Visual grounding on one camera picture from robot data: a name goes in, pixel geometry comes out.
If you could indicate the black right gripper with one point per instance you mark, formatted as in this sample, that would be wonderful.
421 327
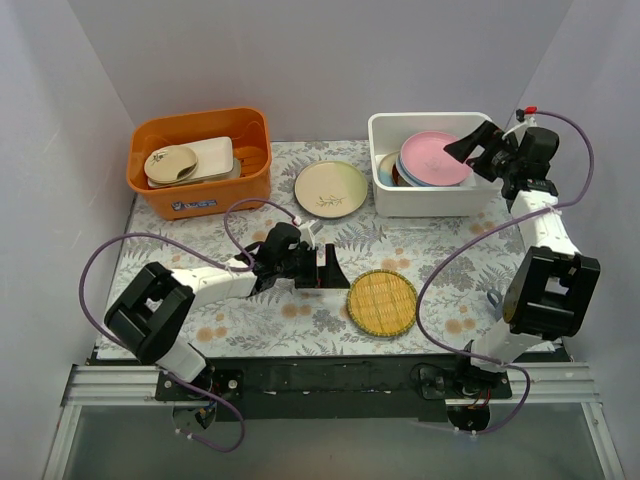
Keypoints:
485 151

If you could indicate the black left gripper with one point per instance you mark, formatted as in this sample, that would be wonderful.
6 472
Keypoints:
310 267

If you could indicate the yellow woven plate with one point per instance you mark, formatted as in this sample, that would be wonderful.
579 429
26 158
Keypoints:
382 303

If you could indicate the pink plate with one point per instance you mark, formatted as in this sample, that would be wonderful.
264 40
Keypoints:
423 157

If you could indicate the cream blue tree plate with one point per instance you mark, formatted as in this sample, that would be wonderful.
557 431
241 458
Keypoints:
386 170

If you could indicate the light blue plate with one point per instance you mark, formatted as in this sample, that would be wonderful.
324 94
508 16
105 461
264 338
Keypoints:
406 176

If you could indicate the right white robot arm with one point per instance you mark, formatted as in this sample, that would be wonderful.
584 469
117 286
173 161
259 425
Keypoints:
551 290

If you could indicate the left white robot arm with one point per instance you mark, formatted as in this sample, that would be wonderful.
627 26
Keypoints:
149 314

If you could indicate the white plastic bin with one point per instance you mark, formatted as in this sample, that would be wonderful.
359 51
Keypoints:
388 131

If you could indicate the cream green twig plate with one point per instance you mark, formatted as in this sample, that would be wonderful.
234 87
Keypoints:
330 189

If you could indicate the floral patterned table mat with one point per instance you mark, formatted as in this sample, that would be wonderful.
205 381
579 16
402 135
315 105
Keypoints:
455 260

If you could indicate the white rectangular dish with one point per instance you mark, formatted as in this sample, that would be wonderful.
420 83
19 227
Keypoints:
216 162

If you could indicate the orange plastic tub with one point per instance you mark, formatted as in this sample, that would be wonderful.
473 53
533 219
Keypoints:
249 133

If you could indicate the cream round plate with bird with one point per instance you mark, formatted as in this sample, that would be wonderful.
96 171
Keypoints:
170 164

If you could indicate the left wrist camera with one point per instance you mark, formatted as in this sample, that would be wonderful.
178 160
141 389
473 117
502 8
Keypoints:
308 231

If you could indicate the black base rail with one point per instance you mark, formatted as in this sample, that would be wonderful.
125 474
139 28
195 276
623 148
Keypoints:
414 386

